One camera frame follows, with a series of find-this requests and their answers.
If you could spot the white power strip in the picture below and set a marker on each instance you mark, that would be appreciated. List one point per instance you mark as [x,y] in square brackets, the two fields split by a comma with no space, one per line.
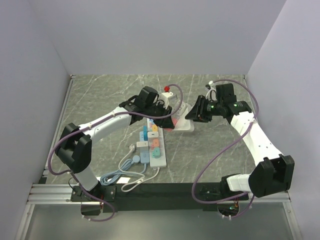
[162,161]

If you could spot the white triangular socket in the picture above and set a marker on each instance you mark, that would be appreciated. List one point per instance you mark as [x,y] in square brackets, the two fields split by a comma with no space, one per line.
[183,125]

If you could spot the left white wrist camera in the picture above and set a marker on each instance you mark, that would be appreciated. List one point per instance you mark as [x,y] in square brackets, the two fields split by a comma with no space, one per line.
[167,98]

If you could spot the white adapter on blue strip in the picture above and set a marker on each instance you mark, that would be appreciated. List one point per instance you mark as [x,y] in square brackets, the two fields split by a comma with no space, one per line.
[142,144]

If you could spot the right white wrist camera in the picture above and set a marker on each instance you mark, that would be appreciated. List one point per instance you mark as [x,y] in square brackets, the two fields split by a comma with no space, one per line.
[211,91]

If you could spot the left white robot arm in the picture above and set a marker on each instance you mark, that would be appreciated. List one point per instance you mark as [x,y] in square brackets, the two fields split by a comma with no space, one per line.
[74,148]

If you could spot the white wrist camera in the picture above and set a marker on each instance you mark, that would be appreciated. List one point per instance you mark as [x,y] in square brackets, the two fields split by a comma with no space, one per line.
[167,98]
[211,91]

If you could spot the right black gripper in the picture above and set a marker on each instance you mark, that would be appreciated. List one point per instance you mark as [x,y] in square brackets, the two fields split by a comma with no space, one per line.
[197,113]

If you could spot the black base bar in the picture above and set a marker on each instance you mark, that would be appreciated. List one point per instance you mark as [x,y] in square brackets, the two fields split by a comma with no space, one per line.
[168,196]

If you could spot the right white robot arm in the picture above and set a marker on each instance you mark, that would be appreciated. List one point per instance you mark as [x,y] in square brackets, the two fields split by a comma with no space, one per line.
[273,171]

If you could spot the aluminium frame rail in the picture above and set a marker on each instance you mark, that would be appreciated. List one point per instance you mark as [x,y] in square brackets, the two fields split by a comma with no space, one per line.
[50,194]

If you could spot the pink square plug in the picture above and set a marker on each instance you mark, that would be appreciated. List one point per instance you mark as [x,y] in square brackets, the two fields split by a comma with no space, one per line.
[174,121]

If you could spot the yellow plug on strip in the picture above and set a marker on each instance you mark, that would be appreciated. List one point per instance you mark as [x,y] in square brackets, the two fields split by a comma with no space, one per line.
[154,128]

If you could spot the white square plug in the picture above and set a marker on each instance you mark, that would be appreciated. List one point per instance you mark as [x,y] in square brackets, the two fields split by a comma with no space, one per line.
[180,108]

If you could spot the dark blue plug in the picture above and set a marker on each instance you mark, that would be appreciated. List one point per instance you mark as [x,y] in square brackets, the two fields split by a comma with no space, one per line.
[145,130]

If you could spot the coral plug on strip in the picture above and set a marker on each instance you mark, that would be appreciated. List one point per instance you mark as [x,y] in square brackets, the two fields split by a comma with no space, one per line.
[155,143]

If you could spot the teal plug on strip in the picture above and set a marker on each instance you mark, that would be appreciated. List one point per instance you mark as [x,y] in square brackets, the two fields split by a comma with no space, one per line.
[156,153]

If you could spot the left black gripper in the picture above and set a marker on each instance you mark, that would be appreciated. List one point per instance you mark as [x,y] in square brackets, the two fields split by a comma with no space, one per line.
[165,122]

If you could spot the blue power strip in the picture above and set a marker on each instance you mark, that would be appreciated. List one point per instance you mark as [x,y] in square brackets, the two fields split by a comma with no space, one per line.
[144,152]

